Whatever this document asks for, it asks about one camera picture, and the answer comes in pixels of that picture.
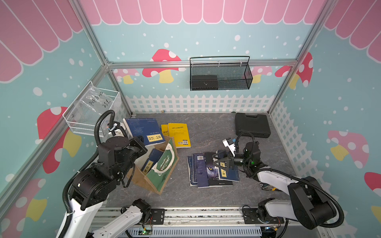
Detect dark wolf cover book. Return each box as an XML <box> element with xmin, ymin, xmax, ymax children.
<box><xmin>204</xmin><ymin>152</ymin><xmax>233</xmax><ymax>187</ymax></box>

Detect blue book yellow label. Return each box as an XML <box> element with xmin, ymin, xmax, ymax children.
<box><xmin>141</xmin><ymin>148</ymin><xmax>164</xmax><ymax>175</ymax></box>

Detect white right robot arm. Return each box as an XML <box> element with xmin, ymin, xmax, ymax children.
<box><xmin>212</xmin><ymin>141</ymin><xmax>344</xmax><ymax>230</ymax></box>

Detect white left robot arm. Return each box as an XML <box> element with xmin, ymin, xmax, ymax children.
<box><xmin>57</xmin><ymin>136</ymin><xmax>152</xmax><ymax>238</ymax></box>

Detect clear plastic bag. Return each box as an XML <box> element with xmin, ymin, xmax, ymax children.
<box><xmin>69</xmin><ymin>84</ymin><xmax>113</xmax><ymax>125</ymax></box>

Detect dark blue barcode book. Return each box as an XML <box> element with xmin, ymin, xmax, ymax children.
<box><xmin>193</xmin><ymin>153</ymin><xmax>209</xmax><ymax>188</ymax></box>

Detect black plastic tool case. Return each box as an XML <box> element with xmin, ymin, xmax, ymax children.
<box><xmin>235</xmin><ymin>113</ymin><xmax>271</xmax><ymax>138</ymax></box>

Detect black box in basket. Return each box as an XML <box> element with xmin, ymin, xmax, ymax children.
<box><xmin>190</xmin><ymin>75</ymin><xmax>218</xmax><ymax>91</ymax></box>

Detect green circuit board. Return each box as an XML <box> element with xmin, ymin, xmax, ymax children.
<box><xmin>138</xmin><ymin>228</ymin><xmax>152</xmax><ymax>236</ymax></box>

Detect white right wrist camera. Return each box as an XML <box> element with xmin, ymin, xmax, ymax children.
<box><xmin>222</xmin><ymin>138</ymin><xmax>236</xmax><ymax>157</ymax></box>

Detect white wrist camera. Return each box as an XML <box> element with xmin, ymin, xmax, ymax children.
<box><xmin>222</xmin><ymin>138</ymin><xmax>236</xmax><ymax>157</ymax></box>
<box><xmin>109</xmin><ymin>122</ymin><xmax>128</xmax><ymax>138</ymax></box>

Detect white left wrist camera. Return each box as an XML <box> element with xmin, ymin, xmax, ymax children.
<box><xmin>109</xmin><ymin>122</ymin><xmax>128</xmax><ymax>138</ymax></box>

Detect yellow handled pliers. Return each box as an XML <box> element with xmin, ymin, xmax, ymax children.
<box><xmin>260</xmin><ymin>183</ymin><xmax>277</xmax><ymax>191</ymax></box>

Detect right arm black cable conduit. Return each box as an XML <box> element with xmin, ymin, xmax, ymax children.
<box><xmin>235</xmin><ymin>131</ymin><xmax>345</xmax><ymax>228</ymax></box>

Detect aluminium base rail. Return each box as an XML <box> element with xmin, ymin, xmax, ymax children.
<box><xmin>119</xmin><ymin>206</ymin><xmax>334</xmax><ymax>238</ymax></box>

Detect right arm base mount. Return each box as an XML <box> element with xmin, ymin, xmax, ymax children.
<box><xmin>241</xmin><ymin>198</ymin><xmax>284</xmax><ymax>226</ymax></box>

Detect white wire basket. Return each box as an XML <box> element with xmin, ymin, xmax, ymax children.
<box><xmin>63</xmin><ymin>81</ymin><xmax>126</xmax><ymax>135</ymax></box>

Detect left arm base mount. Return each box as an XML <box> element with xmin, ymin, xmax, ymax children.
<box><xmin>123</xmin><ymin>208</ymin><xmax>166</xmax><ymax>225</ymax></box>

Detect black wire mesh basket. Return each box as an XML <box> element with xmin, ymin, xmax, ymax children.
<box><xmin>189</xmin><ymin>56</ymin><xmax>253</xmax><ymax>90</ymax></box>

